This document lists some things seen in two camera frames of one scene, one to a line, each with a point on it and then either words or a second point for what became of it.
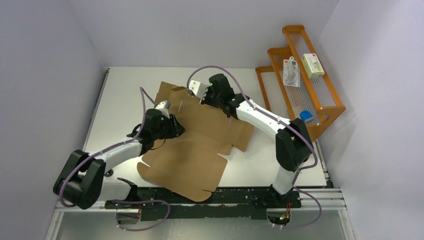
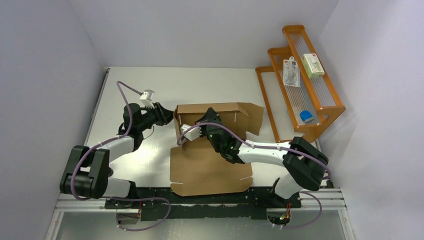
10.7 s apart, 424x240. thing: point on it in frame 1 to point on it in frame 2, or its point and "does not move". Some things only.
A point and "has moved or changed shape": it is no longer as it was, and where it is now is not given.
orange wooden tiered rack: (298, 85) does not move
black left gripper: (176, 129) to (163, 115)
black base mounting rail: (224, 204) does not move
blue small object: (305, 114) does not move
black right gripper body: (210, 99) to (204, 132)
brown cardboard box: (190, 165) has moved or changed shape
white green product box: (312, 65) does not move
